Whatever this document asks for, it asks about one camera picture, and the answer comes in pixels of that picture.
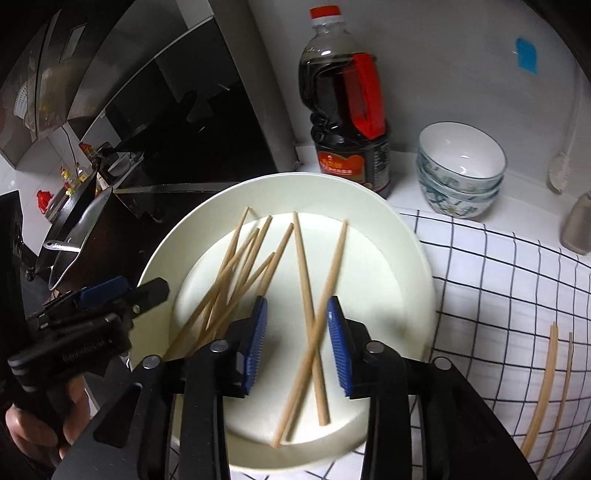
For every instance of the dark soy sauce bottle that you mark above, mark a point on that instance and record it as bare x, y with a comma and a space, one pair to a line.
341, 115

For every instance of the red ornament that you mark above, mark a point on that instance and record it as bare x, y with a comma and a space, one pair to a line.
45, 201

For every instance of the blue patterned ceramic bowl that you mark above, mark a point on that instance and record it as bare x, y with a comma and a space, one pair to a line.
461, 147
480, 187
461, 207

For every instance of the black range hood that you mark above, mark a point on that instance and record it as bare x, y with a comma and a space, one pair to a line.
184, 92

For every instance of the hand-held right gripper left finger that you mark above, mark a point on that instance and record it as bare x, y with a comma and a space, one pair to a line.
256, 341

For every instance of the white black checked cloth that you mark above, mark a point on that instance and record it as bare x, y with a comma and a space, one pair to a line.
485, 300

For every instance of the single pale wood chopstick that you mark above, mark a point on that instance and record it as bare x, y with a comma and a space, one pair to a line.
541, 401
564, 387

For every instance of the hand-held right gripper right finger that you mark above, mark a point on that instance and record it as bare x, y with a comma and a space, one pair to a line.
337, 346

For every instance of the black stovetop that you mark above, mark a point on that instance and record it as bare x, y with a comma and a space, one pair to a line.
138, 240

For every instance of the large white bowl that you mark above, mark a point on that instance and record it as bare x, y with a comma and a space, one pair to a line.
383, 258

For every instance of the bunch of wooden chopsticks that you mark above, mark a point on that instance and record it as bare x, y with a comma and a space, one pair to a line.
304, 277

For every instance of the row of condiment bottles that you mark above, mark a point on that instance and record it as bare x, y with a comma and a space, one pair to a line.
76, 177

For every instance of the person's left hand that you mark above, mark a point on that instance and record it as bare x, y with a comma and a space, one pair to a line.
37, 438

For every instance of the blue wall sticker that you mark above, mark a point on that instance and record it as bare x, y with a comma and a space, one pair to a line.
527, 56

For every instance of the dark wok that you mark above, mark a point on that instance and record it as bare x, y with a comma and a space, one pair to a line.
69, 221

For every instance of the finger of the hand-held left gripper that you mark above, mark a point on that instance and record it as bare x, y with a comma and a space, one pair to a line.
104, 290
147, 295

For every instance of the metal spatula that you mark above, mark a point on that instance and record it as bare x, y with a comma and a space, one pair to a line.
577, 226

